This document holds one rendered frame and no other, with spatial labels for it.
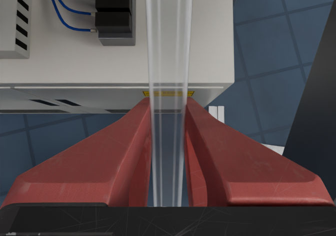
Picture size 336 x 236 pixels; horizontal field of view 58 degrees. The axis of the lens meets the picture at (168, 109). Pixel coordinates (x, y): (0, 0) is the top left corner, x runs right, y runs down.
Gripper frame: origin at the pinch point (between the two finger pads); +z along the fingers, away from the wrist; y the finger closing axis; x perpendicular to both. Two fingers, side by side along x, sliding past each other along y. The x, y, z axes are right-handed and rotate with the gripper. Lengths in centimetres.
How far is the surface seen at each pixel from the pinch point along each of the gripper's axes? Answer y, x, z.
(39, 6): 19.8, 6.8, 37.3
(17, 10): 20.9, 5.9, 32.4
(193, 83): -3.8, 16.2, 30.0
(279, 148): -39, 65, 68
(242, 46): -27, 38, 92
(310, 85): -8.2, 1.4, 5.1
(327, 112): -8.2, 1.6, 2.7
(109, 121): 21, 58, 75
